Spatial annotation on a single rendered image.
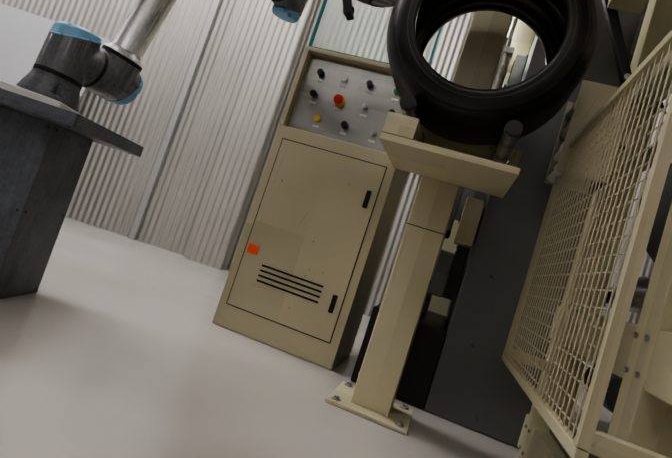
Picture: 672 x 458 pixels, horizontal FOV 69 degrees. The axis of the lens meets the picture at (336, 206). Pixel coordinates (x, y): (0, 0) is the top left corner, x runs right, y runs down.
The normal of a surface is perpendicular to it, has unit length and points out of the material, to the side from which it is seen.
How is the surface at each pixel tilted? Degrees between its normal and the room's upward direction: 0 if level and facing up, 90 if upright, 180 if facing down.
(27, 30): 77
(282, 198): 90
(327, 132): 90
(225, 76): 90
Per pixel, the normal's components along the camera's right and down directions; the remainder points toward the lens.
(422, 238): -0.22, -0.14
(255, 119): 0.03, -0.07
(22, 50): 0.10, -0.27
